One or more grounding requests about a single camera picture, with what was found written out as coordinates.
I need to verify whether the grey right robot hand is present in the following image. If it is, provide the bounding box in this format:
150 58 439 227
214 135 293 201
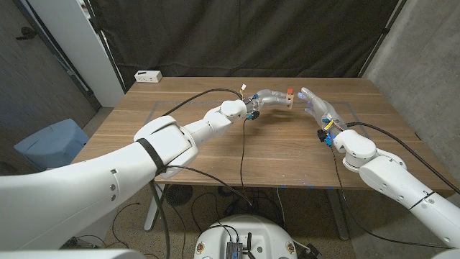
298 86 349 140

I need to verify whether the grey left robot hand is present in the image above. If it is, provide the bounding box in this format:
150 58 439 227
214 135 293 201
246 88 290 114

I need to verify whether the black backdrop curtain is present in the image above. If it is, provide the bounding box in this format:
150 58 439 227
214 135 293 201
88 0 409 89

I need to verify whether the grey table leg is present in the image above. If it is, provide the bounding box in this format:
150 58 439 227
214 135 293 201
325 188 350 241

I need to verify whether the white power strip box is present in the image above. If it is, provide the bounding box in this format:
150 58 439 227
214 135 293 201
134 70 163 84

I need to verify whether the round black floor fan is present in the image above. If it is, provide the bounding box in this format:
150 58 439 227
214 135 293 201
165 184 193 207

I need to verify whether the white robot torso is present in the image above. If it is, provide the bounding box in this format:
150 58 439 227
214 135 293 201
193 214 298 259

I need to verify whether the grey device on torso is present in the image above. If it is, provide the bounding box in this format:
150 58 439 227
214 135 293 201
225 241 244 259

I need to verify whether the white table leg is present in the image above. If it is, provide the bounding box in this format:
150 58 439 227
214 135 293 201
143 183 167 232

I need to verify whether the white cabinet panel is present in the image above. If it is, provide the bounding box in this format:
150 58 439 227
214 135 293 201
27 0 126 108

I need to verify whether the blue plastic bin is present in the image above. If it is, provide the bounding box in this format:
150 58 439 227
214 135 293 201
13 118 90 173

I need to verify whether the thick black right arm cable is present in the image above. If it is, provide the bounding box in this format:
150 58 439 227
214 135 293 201
346 121 460 195

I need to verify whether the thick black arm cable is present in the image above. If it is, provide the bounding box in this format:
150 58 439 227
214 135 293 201
346 121 460 195
147 88 244 259

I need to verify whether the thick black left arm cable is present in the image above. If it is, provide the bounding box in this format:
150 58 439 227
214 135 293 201
147 88 244 259

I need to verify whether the thin black right wrist wire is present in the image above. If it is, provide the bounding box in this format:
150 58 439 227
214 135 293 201
329 145 456 250

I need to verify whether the thin black wrist wire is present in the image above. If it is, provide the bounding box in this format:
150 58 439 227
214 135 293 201
329 145 456 250
165 118 254 206

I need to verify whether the thin black left wrist wire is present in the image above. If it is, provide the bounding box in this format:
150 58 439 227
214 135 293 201
165 118 254 206

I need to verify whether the black floor cable tangle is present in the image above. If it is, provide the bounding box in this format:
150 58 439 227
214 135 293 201
190 185 288 231

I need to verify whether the black door handle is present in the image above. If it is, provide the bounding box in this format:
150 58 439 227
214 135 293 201
15 27 38 40

